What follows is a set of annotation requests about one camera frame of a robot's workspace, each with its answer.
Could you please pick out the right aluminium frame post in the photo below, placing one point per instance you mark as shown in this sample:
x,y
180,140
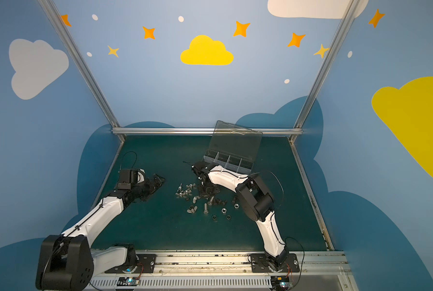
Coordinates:
x,y
327,63

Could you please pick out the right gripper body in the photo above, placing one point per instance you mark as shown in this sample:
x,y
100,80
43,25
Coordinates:
x,y
205,178

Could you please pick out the left aluminium frame post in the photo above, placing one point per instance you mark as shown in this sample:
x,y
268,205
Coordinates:
x,y
68,41

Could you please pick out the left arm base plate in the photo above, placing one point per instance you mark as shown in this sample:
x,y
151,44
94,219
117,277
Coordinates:
x,y
144,263

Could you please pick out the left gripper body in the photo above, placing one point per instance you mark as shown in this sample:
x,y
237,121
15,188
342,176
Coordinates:
x,y
150,185

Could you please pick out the rear aluminium frame bar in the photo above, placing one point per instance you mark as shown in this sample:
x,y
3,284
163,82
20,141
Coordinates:
x,y
200,131

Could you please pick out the clear plastic organizer box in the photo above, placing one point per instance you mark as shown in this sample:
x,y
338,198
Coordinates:
x,y
233,147

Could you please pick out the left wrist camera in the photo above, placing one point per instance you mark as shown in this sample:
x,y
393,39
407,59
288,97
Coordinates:
x,y
130,178

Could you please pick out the circuit board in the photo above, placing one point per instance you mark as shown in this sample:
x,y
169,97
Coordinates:
x,y
128,281
280,284

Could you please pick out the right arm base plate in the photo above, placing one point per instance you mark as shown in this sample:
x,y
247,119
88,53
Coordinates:
x,y
262,263

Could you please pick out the left circuit board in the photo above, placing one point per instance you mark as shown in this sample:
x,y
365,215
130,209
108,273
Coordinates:
x,y
128,281

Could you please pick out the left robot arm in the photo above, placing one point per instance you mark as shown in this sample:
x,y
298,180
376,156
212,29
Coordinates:
x,y
66,261

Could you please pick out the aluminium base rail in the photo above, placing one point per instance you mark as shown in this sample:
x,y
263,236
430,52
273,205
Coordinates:
x,y
230,270

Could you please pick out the aluminium frame post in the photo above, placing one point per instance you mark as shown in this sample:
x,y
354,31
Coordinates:
x,y
68,41
327,63

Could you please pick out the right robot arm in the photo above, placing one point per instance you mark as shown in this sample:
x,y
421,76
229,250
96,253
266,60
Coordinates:
x,y
256,200

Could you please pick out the right circuit board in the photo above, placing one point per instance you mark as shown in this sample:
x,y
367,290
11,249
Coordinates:
x,y
280,284

